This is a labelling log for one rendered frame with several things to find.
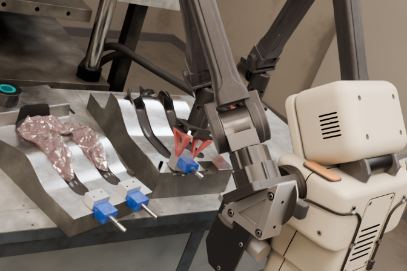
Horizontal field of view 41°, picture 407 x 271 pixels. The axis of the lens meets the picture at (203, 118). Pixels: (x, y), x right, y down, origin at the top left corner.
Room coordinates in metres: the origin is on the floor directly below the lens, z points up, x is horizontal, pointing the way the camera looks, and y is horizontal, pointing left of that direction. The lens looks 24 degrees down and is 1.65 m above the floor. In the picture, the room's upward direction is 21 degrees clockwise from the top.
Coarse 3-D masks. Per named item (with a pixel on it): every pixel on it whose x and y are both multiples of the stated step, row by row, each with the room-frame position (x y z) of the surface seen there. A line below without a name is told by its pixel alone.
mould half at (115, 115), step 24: (96, 96) 1.64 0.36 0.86; (120, 96) 1.54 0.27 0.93; (144, 96) 1.61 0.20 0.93; (96, 120) 1.58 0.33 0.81; (120, 120) 1.47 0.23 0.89; (120, 144) 1.44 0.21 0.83; (144, 144) 1.40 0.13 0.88; (168, 144) 1.45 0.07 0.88; (144, 168) 1.33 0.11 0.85; (168, 168) 1.31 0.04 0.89; (168, 192) 1.31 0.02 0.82; (192, 192) 1.36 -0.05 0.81; (216, 192) 1.42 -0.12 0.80
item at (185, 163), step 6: (174, 150) 1.33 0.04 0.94; (186, 150) 1.35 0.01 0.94; (174, 156) 1.32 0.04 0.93; (180, 156) 1.31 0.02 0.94; (186, 156) 1.32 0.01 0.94; (192, 156) 1.33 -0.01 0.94; (168, 162) 1.32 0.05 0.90; (174, 162) 1.31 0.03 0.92; (180, 162) 1.30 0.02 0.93; (186, 162) 1.28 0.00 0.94; (192, 162) 1.30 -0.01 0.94; (174, 168) 1.30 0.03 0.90; (180, 168) 1.29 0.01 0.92; (186, 168) 1.28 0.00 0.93; (192, 168) 1.28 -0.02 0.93; (198, 174) 1.26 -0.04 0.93
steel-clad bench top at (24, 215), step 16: (64, 96) 1.67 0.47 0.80; (80, 96) 1.71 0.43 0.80; (80, 112) 1.60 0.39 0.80; (272, 112) 2.24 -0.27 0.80; (96, 128) 1.54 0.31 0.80; (272, 128) 2.06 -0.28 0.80; (288, 128) 2.13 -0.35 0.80; (272, 144) 1.91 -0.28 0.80; (288, 144) 1.97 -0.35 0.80; (0, 176) 1.13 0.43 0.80; (0, 192) 1.07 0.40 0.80; (16, 192) 1.09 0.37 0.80; (0, 208) 1.02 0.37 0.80; (16, 208) 1.04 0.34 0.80; (32, 208) 1.06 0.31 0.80; (160, 208) 1.25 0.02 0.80; (176, 208) 1.27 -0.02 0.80; (192, 208) 1.30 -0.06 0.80; (208, 208) 1.33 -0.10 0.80; (0, 224) 0.96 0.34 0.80; (16, 224) 0.98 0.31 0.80; (32, 224) 1.00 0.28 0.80; (48, 224) 1.02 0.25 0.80
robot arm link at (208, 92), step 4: (200, 88) 1.35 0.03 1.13; (204, 88) 1.35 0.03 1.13; (208, 88) 1.35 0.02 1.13; (212, 88) 1.35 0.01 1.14; (200, 92) 1.35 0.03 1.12; (204, 92) 1.34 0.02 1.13; (208, 92) 1.34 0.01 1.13; (212, 92) 1.34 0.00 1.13; (196, 96) 1.36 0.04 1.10; (200, 96) 1.34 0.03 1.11; (204, 96) 1.34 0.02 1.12; (208, 96) 1.34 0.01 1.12; (212, 96) 1.34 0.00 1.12; (196, 100) 1.34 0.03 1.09; (200, 100) 1.34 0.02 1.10; (204, 100) 1.33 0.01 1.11; (208, 100) 1.34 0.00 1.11; (212, 100) 1.34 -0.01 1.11; (196, 104) 1.34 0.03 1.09; (200, 104) 1.33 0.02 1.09
